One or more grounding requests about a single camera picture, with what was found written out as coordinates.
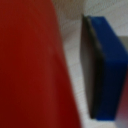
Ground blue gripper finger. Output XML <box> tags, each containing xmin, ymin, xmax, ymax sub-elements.
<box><xmin>79</xmin><ymin>14</ymin><xmax>128</xmax><ymax>121</ymax></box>

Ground red plastic cup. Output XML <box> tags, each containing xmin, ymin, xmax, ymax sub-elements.
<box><xmin>0</xmin><ymin>0</ymin><xmax>83</xmax><ymax>128</ymax></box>

